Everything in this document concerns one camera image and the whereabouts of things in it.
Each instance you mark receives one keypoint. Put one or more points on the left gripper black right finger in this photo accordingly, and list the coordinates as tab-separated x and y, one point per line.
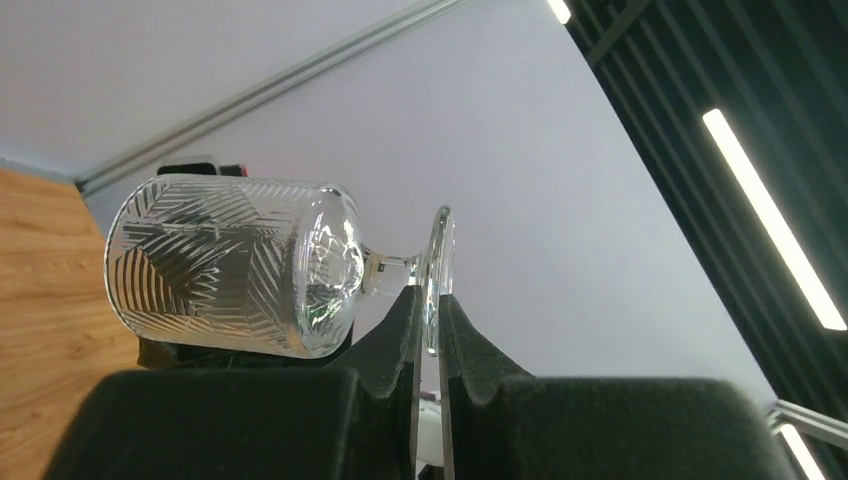
501	422

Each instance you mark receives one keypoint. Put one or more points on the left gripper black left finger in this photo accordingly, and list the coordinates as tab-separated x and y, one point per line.
355	418

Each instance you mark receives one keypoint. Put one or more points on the patterned clear wine glass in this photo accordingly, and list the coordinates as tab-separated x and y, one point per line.
259	265

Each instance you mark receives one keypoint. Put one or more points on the ceiling strip light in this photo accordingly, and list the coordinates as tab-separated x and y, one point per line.
773	221

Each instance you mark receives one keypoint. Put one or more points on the aluminium corner frame post left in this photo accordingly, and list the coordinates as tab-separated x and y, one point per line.
254	97

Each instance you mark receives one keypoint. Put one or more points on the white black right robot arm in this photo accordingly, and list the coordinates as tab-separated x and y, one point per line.
157	355

